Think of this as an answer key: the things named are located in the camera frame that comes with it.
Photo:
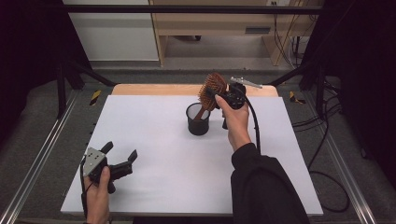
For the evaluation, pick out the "black mesh cup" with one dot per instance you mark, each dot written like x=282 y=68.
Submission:
x=197 y=127

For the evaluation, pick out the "light wooden table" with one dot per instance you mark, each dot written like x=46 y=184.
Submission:
x=155 y=89

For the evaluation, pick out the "light wooden desk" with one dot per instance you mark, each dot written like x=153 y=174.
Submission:
x=214 y=23

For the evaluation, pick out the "black curtain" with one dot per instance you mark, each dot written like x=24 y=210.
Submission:
x=28 y=56
x=364 y=77

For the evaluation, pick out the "person's right hand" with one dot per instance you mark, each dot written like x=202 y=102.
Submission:
x=238 y=124

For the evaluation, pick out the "white cabinet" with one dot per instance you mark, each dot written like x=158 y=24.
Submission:
x=115 y=37

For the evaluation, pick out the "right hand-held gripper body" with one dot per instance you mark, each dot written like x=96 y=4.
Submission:
x=236 y=96

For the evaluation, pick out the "black metal stand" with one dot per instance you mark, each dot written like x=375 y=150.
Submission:
x=61 y=90
x=320 y=90

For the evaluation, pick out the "person's left hand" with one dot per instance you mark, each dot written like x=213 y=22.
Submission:
x=98 y=202

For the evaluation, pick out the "white table board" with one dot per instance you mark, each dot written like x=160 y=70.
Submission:
x=162 y=161

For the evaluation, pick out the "aluminium floor rail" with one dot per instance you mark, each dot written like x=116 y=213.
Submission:
x=345 y=174
x=37 y=155

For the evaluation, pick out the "black horizontal frame bar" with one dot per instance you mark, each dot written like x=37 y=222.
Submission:
x=186 y=9

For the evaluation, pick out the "brown wooden hairbrush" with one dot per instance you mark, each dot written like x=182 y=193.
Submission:
x=213 y=84

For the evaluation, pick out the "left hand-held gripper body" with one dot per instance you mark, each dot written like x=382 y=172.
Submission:
x=95 y=161

